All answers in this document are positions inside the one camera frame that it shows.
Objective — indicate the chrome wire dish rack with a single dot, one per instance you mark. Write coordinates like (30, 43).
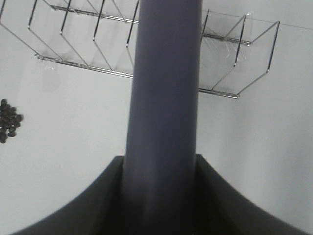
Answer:
(100, 36)

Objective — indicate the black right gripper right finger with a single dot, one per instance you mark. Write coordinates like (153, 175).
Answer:
(219, 209)

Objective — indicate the purple hand brush black bristles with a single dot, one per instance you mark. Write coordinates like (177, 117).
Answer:
(157, 189)

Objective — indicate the pile of coffee beans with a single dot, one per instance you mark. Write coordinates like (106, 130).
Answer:
(10, 121)

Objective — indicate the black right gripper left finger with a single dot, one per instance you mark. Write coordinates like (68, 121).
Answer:
(95, 211)

